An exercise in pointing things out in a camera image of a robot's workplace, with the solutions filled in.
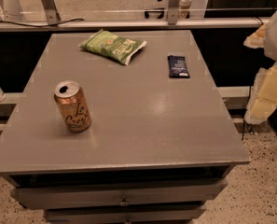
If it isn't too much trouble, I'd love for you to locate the centre metal bracket post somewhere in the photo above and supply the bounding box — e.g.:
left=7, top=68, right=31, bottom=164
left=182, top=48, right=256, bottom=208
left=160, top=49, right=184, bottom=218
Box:
left=167, top=0, right=179, bottom=25

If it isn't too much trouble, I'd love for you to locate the grey drawer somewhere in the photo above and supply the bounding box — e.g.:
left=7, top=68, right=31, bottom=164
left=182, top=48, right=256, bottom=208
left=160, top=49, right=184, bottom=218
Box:
left=11, top=178, right=228, bottom=210
left=45, top=204, right=205, bottom=224

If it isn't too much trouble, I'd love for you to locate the grey side shelf right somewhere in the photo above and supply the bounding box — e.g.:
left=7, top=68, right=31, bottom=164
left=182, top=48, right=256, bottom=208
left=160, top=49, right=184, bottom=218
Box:
left=218, top=86, right=250, bottom=110

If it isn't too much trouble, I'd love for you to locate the dark blue snack bar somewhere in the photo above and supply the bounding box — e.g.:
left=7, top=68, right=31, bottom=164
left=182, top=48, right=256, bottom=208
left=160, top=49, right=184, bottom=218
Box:
left=168, top=55, right=190, bottom=78

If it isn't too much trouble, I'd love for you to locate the upper grey drawer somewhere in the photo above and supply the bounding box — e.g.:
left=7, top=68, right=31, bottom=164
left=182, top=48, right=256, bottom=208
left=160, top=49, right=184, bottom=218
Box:
left=11, top=178, right=228, bottom=210

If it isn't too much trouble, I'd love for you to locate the metal bracket post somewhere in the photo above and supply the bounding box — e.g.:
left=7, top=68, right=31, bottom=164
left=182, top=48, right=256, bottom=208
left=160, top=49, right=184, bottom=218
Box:
left=167, top=0, right=179, bottom=25
left=41, top=0, right=61, bottom=25

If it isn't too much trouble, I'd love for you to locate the lower grey drawer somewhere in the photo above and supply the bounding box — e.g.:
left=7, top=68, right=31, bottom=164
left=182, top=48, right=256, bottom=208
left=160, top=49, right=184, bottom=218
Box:
left=45, top=204, right=205, bottom=224

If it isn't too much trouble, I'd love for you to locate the left metal bracket post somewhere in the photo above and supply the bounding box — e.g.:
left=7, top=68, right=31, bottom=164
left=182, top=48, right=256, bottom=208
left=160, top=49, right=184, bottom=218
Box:
left=41, top=0, right=61, bottom=25

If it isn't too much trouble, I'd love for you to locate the green chip bag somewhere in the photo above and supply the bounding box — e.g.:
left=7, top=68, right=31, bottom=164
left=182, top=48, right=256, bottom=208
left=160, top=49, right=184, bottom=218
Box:
left=78, top=29, right=146, bottom=65

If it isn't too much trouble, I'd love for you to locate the grey drawer cabinet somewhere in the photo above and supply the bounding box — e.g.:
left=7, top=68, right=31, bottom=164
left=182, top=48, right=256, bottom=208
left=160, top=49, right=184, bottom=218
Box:
left=0, top=30, right=251, bottom=224

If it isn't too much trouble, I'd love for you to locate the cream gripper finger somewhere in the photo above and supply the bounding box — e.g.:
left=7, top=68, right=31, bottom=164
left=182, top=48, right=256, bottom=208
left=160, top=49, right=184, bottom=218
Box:
left=244, top=62, right=277, bottom=125
left=243, top=24, right=267, bottom=49

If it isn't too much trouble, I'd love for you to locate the horizontal metal rail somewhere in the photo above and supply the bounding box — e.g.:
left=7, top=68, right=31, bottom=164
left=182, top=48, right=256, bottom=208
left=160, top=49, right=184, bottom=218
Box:
left=0, top=17, right=270, bottom=32

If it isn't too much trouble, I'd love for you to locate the black cable on rail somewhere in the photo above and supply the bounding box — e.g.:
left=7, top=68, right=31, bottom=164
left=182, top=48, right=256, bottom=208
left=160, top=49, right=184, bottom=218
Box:
left=0, top=17, right=86, bottom=28

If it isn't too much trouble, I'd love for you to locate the orange LaCroix soda can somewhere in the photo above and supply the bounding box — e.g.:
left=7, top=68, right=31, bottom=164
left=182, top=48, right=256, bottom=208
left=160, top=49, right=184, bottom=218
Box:
left=54, top=80, right=91, bottom=133

